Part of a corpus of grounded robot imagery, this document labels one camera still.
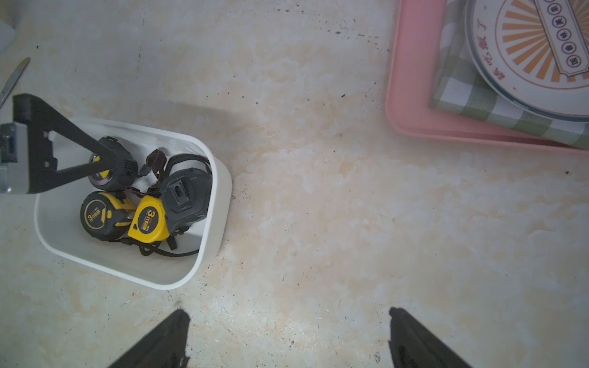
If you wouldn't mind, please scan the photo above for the pink plastic tray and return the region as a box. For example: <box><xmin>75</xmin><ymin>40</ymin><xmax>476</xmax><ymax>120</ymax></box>
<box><xmin>385</xmin><ymin>1</ymin><xmax>588</xmax><ymax>152</ymax></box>

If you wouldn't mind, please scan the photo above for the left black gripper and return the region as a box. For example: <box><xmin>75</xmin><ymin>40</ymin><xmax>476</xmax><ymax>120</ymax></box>
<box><xmin>1</xmin><ymin>94</ymin><xmax>117</xmax><ymax>195</ymax></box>

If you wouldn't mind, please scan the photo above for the round dark grey tape measure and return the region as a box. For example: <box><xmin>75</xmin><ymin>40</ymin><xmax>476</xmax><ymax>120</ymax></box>
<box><xmin>88</xmin><ymin>136</ymin><xmax>139</xmax><ymax>192</ymax></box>

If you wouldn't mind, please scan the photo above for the small yellow tape measure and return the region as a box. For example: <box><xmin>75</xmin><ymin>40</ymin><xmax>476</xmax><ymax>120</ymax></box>
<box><xmin>127</xmin><ymin>196</ymin><xmax>170</xmax><ymax>244</ymax></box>

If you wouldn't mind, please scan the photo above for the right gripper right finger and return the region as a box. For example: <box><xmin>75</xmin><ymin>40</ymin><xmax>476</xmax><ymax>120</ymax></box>
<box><xmin>389</xmin><ymin>308</ymin><xmax>470</xmax><ymax>368</ymax></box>

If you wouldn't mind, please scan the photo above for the white orange patterned plate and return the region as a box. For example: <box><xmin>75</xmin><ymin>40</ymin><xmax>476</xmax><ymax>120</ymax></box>
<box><xmin>464</xmin><ymin>0</ymin><xmax>588</xmax><ymax>124</ymax></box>

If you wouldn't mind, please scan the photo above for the black yellow rubber tape measure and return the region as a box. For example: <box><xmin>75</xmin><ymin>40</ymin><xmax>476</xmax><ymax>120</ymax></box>
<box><xmin>80</xmin><ymin>191</ymin><xmax>136</xmax><ymax>242</ymax></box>

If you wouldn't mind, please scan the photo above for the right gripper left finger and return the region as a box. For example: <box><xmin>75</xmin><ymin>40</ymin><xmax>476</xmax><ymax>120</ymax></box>
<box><xmin>110</xmin><ymin>309</ymin><xmax>190</xmax><ymax>368</ymax></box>

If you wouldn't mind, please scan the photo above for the large black tape measure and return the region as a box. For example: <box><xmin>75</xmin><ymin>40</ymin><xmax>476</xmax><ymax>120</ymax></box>
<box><xmin>160</xmin><ymin>153</ymin><xmax>213</xmax><ymax>236</ymax></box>

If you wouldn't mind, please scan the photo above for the white plastic storage box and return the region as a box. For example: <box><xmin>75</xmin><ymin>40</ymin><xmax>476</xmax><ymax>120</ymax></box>
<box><xmin>34</xmin><ymin>118</ymin><xmax>233</xmax><ymax>290</ymax></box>

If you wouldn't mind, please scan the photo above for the green checkered cloth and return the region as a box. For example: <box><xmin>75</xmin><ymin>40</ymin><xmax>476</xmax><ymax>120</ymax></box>
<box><xmin>430</xmin><ymin>1</ymin><xmax>588</xmax><ymax>150</ymax></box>

